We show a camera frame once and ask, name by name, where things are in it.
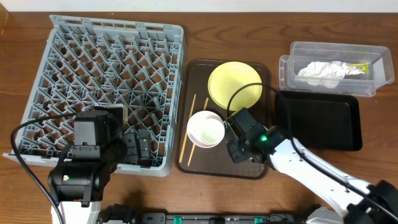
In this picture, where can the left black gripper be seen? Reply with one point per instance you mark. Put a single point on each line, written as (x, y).
(137, 146)

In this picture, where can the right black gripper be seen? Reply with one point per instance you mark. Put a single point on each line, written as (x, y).
(236, 157)

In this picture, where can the pink white bowl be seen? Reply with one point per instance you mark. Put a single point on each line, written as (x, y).
(195, 124)

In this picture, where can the white napkin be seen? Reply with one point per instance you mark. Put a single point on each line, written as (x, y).
(327, 74)

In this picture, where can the green orange snack wrapper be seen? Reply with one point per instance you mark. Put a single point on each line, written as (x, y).
(356, 68)

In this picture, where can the small white green cup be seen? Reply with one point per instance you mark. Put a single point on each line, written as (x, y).
(212, 131)

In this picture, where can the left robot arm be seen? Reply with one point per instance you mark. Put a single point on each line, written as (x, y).
(84, 167)

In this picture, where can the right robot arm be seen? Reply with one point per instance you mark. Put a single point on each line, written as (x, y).
(354, 200)

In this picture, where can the black waste tray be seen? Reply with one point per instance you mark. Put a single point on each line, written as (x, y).
(325, 121)

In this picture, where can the grey plastic dishwasher rack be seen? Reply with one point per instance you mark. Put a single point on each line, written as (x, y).
(91, 62)

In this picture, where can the left wooden chopstick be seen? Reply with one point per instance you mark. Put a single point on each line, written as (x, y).
(186, 131)

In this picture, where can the dark brown serving tray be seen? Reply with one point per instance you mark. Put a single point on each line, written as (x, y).
(207, 161)

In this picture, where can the yellow plate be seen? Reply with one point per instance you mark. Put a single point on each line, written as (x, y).
(227, 78)

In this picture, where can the clear plastic bin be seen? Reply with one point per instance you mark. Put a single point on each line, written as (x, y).
(381, 70)

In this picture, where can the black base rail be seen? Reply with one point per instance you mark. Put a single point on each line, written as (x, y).
(217, 218)

